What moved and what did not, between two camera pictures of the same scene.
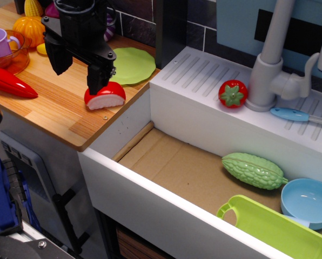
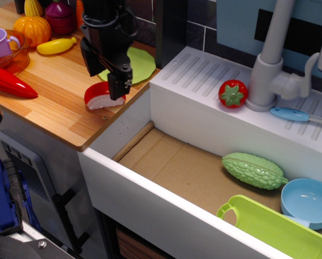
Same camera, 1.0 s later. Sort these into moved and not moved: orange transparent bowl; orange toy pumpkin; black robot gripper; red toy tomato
Moved: black robot gripper
Not moved: orange transparent bowl; orange toy pumpkin; red toy tomato
